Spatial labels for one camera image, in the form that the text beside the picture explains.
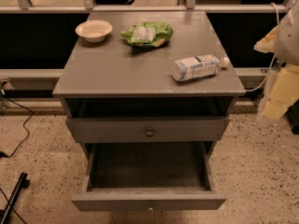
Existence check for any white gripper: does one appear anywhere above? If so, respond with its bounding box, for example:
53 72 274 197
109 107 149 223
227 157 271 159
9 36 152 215
253 27 299 125

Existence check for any grey drawer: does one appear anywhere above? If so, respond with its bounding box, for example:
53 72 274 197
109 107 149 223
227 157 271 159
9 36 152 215
66 117 230 143
72 142 226 211

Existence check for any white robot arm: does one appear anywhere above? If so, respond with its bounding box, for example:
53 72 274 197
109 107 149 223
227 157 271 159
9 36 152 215
253 2 299 123

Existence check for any grey wooden drawer cabinet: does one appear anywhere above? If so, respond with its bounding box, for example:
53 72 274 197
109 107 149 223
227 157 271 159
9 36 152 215
51 10 247 161

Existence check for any grey top drawer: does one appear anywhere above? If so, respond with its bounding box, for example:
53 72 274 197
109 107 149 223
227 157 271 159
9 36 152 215
66 117 230 143

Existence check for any plastic water bottle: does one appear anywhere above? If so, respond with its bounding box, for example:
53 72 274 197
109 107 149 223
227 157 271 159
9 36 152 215
172 54 230 82

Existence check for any green chip bag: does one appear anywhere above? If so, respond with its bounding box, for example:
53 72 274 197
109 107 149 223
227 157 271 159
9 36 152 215
121 21 173 48

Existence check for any white bowl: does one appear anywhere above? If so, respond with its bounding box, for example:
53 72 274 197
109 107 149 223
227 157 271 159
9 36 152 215
75 20 112 43

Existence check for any black floor stand bar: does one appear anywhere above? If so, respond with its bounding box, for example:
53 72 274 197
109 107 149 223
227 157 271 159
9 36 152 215
0 173 30 224

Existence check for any white cable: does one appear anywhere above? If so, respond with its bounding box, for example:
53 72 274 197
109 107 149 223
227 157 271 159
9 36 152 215
245 2 281 93

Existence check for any black cable on floor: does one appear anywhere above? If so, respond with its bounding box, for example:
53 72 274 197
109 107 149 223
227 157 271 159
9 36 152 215
0 87 36 159

